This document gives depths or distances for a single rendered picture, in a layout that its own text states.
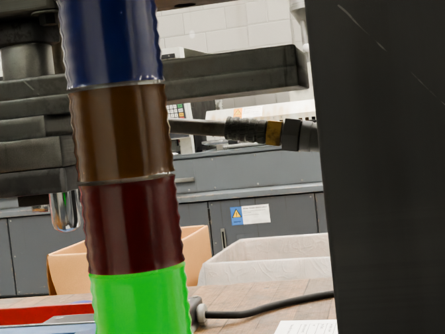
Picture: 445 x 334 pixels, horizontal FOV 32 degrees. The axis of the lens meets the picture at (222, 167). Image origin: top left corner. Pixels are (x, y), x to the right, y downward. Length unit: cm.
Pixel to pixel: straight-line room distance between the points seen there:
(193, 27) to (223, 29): 28
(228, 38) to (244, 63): 669
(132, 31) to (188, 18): 702
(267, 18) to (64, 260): 445
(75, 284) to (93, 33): 273
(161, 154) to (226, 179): 487
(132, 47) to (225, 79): 22
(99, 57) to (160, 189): 5
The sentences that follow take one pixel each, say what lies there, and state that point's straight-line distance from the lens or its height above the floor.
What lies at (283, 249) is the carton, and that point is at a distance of 334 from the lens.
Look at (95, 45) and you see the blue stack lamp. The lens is 29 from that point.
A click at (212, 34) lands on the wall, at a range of 724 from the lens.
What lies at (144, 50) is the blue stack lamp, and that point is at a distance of 29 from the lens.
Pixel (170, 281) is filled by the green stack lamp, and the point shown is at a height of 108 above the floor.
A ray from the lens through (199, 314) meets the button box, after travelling 94.
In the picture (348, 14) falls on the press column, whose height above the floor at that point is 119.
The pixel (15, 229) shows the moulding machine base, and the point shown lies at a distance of 579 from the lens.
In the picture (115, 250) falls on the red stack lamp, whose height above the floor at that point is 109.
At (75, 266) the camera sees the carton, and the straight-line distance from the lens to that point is 299.
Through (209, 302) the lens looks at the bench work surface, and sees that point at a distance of 108.
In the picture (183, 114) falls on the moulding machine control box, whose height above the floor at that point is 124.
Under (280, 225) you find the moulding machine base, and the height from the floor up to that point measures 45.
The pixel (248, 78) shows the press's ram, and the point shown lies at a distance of 51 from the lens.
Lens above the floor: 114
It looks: 3 degrees down
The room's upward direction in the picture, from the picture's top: 6 degrees counter-clockwise
